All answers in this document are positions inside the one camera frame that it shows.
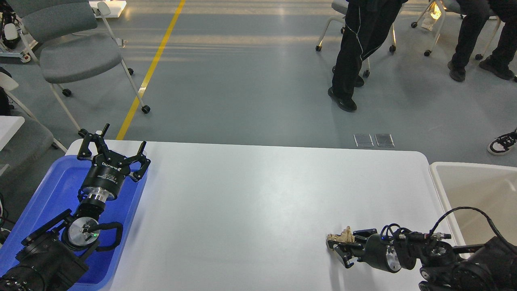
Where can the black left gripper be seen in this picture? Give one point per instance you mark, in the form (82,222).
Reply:
(109,169)

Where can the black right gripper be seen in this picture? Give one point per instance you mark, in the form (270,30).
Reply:
(370,248)

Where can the brown paper ball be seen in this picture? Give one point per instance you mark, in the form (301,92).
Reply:
(342,240)

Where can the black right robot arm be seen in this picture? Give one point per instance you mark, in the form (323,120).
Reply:
(480,267)

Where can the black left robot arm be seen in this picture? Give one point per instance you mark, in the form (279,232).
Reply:
(72,233)

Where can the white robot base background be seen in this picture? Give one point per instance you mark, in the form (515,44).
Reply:
(10,35)

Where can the blue plastic tray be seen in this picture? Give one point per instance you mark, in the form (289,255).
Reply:
(56,193)

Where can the grey chair at left edge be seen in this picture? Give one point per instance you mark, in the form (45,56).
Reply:
(32,143)

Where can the left floor socket plate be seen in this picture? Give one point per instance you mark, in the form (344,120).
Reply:
(363,140)

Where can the floor socket plate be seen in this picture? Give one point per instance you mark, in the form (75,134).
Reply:
(384,140)
(363,140)

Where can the right floor socket plate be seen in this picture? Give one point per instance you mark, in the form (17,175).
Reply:
(384,140)

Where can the white table at left edge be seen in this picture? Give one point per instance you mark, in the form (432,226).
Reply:
(9,125)

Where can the grey rolling chair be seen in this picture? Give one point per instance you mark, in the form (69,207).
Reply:
(77,59)

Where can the white plastic bin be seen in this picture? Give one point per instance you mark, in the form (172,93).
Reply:
(488,187)

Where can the person with white sneakers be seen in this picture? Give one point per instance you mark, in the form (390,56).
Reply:
(503,144)

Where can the person in striped black trousers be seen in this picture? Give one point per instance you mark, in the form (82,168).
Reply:
(367,25)

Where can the white rolling chair background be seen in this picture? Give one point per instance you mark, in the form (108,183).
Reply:
(341,6)

